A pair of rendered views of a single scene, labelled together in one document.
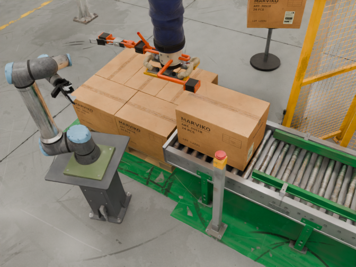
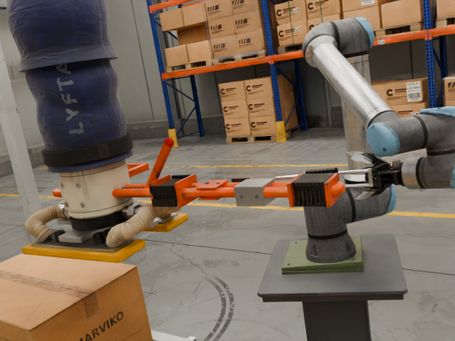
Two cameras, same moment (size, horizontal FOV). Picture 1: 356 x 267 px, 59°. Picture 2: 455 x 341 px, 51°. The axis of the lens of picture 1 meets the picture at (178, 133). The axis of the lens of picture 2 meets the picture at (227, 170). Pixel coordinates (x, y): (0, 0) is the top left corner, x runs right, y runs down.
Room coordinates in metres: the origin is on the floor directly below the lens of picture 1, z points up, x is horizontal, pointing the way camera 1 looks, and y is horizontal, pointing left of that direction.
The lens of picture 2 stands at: (3.22, 0.33, 1.54)
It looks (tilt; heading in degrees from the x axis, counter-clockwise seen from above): 12 degrees down; 179
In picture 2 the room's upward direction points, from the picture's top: 9 degrees counter-clockwise
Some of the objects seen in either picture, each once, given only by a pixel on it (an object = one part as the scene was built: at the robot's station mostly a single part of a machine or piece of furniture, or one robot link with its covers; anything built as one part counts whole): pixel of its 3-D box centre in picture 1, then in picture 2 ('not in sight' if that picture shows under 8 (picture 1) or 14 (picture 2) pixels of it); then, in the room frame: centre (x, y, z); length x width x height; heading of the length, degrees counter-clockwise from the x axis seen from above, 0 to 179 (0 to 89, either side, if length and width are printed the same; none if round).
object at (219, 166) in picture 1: (217, 198); not in sight; (1.20, -0.25, 0.50); 0.07 x 0.07 x 1.00; 54
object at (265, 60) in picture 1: (268, 42); not in sight; (3.48, -1.26, 0.31); 0.40 x 0.40 x 0.62
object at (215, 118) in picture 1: (221, 124); (45, 334); (1.73, -0.35, 0.75); 0.60 x 0.40 x 0.40; 53
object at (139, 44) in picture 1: (141, 46); (174, 190); (2.12, 0.21, 1.27); 0.10 x 0.08 x 0.06; 148
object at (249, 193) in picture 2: (118, 42); (255, 192); (2.23, 0.39, 1.26); 0.07 x 0.07 x 0.04; 58
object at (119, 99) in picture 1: (147, 99); not in sight; (2.58, 0.30, 0.34); 1.20 x 1.00 x 0.40; 54
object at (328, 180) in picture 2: (105, 37); (314, 189); (2.31, 0.50, 1.27); 0.08 x 0.07 x 0.05; 58
